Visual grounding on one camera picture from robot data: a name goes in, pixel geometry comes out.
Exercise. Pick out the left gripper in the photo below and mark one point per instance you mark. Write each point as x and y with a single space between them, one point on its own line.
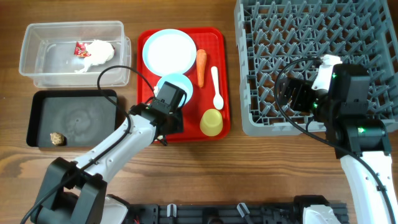
178 126

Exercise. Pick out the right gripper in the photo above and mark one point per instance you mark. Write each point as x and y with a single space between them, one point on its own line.
286 91

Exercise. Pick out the yellow cup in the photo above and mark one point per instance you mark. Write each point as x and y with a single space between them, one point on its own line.
211 123

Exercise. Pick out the white plastic spoon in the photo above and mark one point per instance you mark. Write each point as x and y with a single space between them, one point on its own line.
218 99

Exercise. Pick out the orange carrot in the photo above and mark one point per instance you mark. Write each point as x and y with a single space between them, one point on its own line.
201 65

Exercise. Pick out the white tissue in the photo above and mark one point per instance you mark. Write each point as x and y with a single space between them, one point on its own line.
101 52

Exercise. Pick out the brown food scrap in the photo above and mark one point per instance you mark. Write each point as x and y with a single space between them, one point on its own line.
57 139

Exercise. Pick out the red snack wrapper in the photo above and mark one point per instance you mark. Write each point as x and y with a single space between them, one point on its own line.
81 50

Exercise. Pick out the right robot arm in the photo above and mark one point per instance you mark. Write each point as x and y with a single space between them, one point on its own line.
361 144

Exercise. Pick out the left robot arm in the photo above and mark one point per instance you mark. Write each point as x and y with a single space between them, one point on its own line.
75 191

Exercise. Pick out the grey dishwasher rack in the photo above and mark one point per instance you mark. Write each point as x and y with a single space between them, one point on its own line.
276 35

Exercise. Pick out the black waste tray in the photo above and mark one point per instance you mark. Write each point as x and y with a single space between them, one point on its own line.
82 117

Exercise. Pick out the small light blue bowl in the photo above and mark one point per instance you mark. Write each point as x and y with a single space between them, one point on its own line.
178 80

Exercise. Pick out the red serving tray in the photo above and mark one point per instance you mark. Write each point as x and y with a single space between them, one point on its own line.
212 41

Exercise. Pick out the large light blue plate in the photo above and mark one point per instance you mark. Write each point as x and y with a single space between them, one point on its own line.
169 51

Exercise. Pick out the clear plastic bin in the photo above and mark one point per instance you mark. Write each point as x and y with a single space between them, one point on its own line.
48 52

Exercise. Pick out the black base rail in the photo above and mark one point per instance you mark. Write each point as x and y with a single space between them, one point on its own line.
203 214

